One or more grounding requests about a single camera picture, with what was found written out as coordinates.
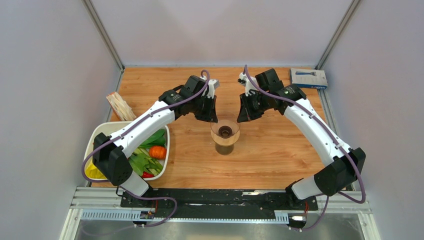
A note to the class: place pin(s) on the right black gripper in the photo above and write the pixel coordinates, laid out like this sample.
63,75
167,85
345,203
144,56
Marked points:
245,114

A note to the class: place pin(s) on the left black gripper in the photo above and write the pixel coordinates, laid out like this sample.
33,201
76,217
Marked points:
211,116

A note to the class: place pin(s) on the round wooden dripper holder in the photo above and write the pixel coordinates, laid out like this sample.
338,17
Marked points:
225,139

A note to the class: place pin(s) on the smoked glass carafe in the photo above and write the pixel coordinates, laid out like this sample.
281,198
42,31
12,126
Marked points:
224,147

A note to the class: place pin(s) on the white vegetable tray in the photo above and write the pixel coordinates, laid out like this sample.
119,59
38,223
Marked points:
111,127

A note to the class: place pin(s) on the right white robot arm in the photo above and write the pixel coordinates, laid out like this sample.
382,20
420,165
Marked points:
342,164

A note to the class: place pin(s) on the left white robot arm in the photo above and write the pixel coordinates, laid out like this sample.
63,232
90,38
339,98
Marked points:
111,152

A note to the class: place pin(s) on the coffee filter pack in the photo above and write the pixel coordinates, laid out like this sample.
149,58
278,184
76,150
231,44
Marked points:
120,107

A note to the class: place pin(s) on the green bok choy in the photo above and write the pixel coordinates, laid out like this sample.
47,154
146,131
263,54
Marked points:
157,139

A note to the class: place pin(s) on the blue white box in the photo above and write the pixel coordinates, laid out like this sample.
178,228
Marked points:
308,78

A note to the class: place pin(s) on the small orange pumpkin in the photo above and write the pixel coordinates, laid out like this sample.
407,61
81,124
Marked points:
158,152

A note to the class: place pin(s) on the green leafy vegetable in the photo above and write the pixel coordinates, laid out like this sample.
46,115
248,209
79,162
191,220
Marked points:
141,161

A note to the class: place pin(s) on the red chili pepper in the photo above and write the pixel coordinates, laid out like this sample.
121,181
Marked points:
147,175

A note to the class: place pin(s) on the yellow napa cabbage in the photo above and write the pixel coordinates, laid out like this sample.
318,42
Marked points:
94,173

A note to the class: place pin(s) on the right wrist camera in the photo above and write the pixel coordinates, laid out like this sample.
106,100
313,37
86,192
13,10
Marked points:
249,88

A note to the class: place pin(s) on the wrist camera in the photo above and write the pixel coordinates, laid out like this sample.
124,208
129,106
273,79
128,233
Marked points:
249,88
212,85

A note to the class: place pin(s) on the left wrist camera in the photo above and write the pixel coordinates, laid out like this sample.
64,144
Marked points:
212,85

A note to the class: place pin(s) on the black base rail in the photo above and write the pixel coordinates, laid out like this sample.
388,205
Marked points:
217,203

